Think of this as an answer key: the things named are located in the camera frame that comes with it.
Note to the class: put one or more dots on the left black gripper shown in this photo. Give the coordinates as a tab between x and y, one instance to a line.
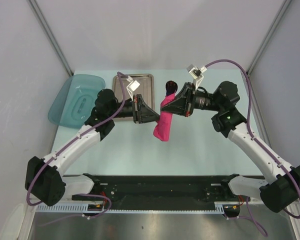
141	112

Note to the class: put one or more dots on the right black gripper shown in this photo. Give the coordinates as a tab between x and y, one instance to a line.
183	103

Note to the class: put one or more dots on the pink paper napkin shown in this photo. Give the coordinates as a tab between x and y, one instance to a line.
162	129

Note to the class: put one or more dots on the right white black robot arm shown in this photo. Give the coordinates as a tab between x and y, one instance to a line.
281	184

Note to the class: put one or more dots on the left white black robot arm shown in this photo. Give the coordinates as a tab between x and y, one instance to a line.
45	177

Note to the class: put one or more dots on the steel tray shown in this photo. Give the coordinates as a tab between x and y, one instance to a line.
146	90

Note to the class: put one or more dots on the teal plastic container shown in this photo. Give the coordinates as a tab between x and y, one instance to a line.
75	101

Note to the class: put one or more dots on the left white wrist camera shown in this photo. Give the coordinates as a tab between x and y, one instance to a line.
132	86

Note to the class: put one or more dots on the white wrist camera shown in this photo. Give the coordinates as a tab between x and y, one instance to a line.
132	86
197	74

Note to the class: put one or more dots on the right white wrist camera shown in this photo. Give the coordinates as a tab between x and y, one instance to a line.
197	74

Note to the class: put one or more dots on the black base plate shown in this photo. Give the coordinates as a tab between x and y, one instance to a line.
169	191

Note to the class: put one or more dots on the white cable duct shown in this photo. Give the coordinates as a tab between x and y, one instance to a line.
92	208

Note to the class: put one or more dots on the right aluminium corner post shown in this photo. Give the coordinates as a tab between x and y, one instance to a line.
286	4

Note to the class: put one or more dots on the aluminium corner post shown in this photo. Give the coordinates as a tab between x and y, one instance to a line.
286	4
39	15

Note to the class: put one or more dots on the left aluminium corner post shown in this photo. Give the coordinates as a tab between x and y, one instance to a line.
39	15

